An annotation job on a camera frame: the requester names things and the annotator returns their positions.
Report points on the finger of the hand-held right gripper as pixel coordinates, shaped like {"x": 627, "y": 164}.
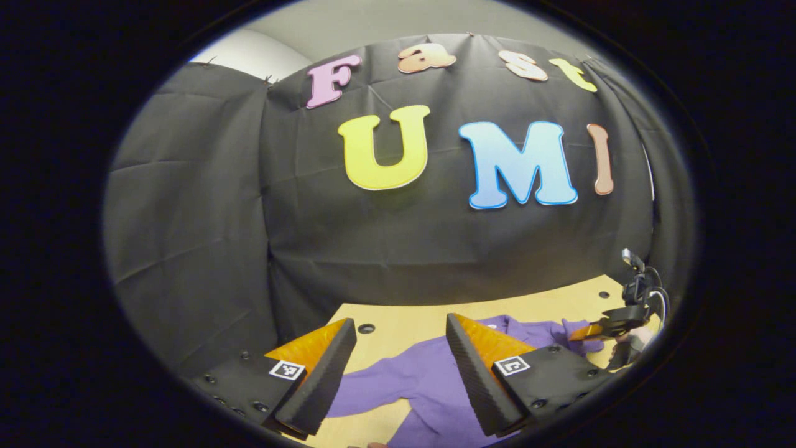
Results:
{"x": 625, "y": 318}

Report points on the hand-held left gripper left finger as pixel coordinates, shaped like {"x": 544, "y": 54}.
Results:
{"x": 323, "y": 386}

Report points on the purple button shirt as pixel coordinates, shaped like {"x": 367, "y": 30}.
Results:
{"x": 423, "y": 386}

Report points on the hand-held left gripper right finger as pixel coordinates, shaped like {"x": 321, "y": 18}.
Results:
{"x": 476, "y": 386}

